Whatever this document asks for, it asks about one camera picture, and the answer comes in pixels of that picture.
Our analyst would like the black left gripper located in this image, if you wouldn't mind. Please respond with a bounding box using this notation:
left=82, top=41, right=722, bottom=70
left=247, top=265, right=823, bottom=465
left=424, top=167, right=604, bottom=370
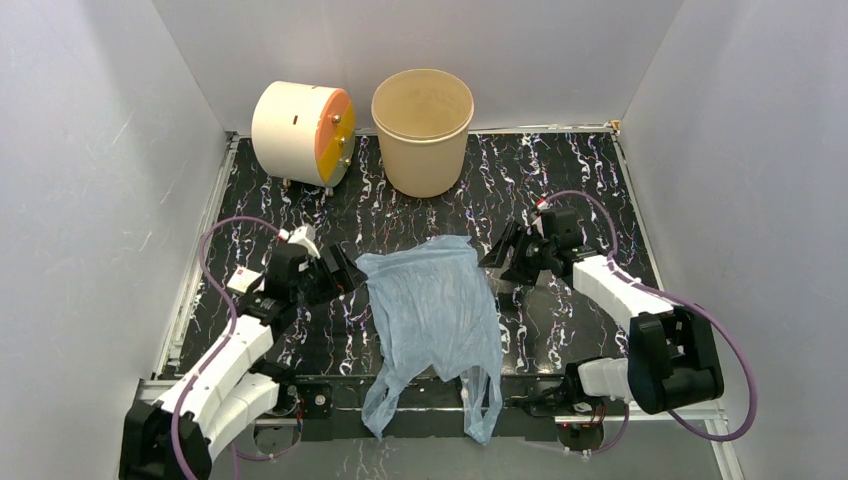
left=292, top=244, right=367, bottom=306

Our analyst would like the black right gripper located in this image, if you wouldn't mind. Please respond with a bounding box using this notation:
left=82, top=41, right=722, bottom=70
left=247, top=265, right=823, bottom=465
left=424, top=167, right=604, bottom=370
left=478, top=220, right=555, bottom=287

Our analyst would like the translucent blue plastic trash bag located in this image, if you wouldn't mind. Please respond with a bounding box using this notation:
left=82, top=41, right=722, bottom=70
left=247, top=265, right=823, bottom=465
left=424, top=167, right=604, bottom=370
left=356, top=235, right=503, bottom=445

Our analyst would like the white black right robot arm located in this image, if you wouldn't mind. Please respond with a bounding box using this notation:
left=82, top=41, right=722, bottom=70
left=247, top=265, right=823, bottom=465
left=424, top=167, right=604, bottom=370
left=356, top=202, right=724, bottom=435

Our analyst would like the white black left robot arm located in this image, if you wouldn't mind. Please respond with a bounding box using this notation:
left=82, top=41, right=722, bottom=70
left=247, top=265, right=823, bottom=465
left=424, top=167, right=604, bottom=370
left=118, top=237, right=326, bottom=479

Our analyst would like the white trash bag box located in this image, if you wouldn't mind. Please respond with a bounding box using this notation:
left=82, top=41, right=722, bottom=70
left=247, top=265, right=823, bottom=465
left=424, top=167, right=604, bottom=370
left=225, top=266, right=264, bottom=295

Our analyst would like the beige round trash bin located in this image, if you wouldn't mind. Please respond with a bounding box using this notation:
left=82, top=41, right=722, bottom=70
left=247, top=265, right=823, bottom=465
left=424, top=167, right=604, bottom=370
left=371, top=69, right=475, bottom=198

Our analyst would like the white cylinder with orange face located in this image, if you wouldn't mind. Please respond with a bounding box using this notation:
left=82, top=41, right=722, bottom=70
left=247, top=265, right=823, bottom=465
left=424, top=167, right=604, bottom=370
left=251, top=81, right=356, bottom=189

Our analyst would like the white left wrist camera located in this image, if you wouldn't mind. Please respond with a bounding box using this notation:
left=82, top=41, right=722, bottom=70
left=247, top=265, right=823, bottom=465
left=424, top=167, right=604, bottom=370
left=277, top=224, right=321, bottom=258

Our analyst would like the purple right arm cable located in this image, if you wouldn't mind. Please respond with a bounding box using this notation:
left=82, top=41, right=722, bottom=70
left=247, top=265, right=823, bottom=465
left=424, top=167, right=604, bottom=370
left=535, top=190, right=759, bottom=443

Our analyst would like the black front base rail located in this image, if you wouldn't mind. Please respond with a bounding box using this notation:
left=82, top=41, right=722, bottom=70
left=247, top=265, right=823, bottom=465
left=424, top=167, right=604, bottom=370
left=256, top=374, right=624, bottom=450

